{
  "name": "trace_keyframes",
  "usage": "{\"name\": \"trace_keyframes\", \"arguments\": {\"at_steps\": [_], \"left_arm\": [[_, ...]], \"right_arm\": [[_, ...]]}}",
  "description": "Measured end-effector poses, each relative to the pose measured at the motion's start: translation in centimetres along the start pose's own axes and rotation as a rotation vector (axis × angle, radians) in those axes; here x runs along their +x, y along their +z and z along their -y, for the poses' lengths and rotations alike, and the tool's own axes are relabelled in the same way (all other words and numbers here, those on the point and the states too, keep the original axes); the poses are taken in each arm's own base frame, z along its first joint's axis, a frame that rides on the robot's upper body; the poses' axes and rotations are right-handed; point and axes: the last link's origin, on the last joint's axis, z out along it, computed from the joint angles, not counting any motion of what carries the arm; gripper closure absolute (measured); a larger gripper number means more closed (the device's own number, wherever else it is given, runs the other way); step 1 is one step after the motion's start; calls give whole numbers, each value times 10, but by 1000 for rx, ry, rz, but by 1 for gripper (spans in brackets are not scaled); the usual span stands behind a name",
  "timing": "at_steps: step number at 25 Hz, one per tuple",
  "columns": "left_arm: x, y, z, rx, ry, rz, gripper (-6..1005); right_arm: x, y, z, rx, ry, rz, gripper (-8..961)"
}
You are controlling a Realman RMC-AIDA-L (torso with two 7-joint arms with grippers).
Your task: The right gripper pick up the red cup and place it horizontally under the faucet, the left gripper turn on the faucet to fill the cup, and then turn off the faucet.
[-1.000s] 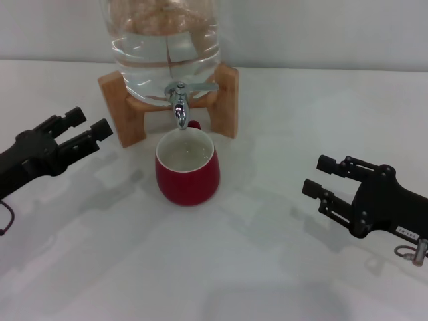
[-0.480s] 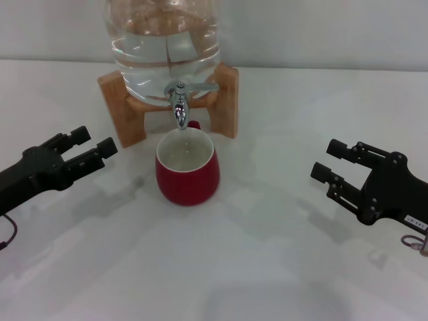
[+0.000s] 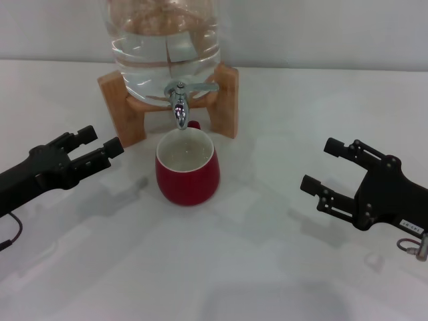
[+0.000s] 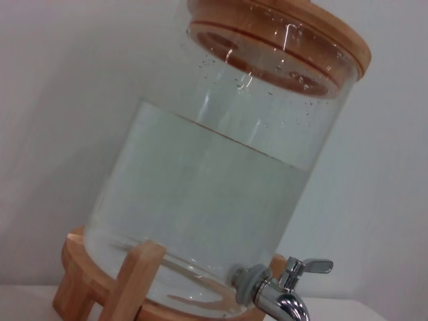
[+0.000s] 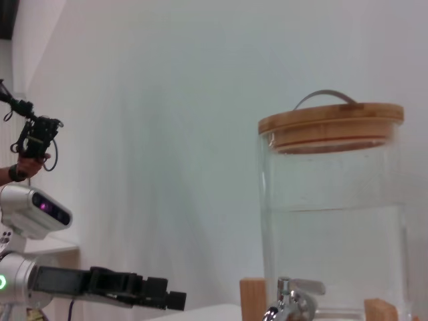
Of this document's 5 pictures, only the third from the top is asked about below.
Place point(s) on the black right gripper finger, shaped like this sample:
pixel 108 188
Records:
pixel 309 184
pixel 334 146

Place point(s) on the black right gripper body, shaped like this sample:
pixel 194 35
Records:
pixel 384 197

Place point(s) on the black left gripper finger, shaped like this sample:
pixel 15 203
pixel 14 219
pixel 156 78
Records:
pixel 87 134
pixel 113 148

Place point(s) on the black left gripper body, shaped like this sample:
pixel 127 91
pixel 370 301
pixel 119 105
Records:
pixel 36 170

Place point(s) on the chrome faucet with lever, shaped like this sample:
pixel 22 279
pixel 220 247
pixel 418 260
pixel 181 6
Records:
pixel 180 112

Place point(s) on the red ceramic cup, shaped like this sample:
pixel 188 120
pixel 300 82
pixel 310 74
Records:
pixel 187 187

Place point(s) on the wooden jar stand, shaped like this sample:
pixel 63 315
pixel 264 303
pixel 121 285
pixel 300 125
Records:
pixel 113 100

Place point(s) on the clear glass water jar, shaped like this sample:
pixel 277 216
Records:
pixel 150 67

